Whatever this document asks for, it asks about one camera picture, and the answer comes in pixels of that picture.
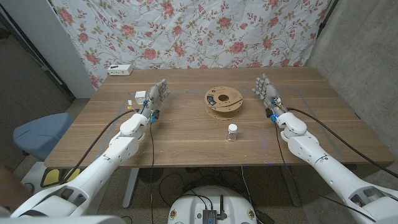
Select white robot torso base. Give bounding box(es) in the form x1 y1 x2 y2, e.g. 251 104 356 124
167 185 258 224

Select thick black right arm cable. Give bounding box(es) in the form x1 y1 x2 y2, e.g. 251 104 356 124
285 107 398 180

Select floral backdrop cloth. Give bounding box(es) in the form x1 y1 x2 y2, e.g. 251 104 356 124
49 0 332 90

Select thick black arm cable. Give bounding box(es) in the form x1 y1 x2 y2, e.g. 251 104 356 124
60 108 139 185
285 107 398 180

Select small white cube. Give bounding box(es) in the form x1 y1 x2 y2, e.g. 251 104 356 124
134 90 147 106

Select white floor mat yellow shapes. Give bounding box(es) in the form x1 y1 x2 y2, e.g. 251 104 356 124
21 161 81 195

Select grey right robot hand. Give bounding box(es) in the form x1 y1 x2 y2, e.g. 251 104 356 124
251 73 289 118

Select person's bare leg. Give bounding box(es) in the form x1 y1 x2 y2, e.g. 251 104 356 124
0 161 35 212

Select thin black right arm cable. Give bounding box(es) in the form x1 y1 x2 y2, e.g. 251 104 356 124
273 121 377 223

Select white wall panel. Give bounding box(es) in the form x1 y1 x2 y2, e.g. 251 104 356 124
0 0 96 100

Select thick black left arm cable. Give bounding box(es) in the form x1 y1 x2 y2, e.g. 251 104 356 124
60 108 139 185

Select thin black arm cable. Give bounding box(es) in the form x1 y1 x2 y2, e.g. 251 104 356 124
273 121 377 223
149 121 155 224

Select white table leg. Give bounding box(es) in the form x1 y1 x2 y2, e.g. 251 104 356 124
122 167 140 209

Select black backdrop stand pole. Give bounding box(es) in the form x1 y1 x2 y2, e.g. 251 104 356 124
317 0 340 30

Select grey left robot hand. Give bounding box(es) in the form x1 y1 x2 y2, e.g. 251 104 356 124
140 78 171 118

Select grey table leg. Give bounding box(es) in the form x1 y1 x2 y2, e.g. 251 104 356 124
280 166 301 208

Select cardboard filament reel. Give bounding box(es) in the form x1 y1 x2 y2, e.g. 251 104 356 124
204 86 244 121

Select black antenna box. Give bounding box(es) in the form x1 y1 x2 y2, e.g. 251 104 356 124
202 195 228 224

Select white power strip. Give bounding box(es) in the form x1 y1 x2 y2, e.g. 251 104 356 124
107 63 134 77

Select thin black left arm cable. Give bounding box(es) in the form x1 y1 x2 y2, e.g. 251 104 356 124
149 121 155 224

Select blue stool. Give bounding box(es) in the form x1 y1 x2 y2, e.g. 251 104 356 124
12 112 74 162

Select grey tape outline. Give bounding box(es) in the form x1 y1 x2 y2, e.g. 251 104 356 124
92 86 348 166

